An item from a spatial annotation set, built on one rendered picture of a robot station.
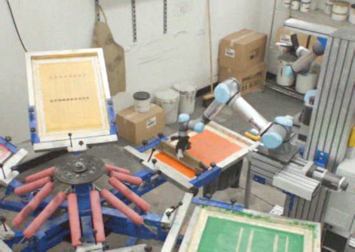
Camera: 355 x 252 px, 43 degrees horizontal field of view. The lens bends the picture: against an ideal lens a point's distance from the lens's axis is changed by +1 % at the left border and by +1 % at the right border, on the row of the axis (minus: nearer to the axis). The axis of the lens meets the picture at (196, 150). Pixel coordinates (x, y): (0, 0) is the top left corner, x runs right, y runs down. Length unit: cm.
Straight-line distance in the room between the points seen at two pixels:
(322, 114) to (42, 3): 285
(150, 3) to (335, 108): 308
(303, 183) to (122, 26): 307
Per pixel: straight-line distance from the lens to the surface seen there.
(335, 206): 317
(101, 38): 500
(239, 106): 279
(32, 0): 455
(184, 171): 324
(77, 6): 481
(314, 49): 321
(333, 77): 282
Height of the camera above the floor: 284
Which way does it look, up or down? 33 degrees down
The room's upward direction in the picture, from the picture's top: 3 degrees clockwise
